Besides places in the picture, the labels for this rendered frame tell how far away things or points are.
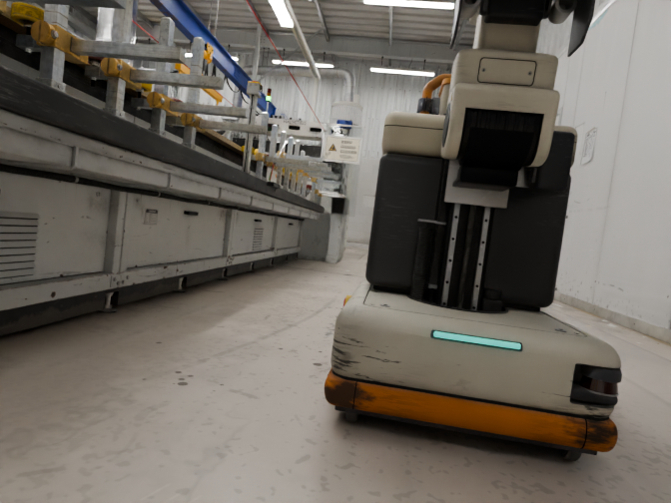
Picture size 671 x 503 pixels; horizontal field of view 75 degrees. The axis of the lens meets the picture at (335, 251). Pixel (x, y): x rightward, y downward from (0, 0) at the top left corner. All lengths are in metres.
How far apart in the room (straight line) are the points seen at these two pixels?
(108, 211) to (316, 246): 4.06
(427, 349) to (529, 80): 0.64
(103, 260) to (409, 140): 1.27
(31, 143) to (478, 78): 1.06
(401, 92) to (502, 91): 11.43
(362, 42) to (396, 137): 10.30
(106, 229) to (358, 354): 1.26
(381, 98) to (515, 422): 11.66
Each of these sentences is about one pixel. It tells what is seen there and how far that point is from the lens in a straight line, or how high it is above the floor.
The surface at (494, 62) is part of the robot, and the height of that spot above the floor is 0.86.
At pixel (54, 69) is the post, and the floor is 0.75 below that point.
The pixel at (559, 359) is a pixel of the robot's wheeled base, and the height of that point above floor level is 0.24.
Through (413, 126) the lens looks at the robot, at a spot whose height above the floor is 0.77.
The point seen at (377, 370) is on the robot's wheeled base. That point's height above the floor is 0.15.
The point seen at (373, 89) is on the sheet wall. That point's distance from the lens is 12.50.
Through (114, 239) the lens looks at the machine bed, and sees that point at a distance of 1.94.
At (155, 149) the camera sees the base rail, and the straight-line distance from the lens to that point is 1.65.
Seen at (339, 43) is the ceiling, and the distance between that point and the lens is 11.63.
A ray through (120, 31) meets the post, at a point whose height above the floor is 0.95.
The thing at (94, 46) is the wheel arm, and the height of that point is 0.82.
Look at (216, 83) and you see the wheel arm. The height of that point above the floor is 0.84.
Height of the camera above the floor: 0.45
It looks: 3 degrees down
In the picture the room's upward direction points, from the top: 7 degrees clockwise
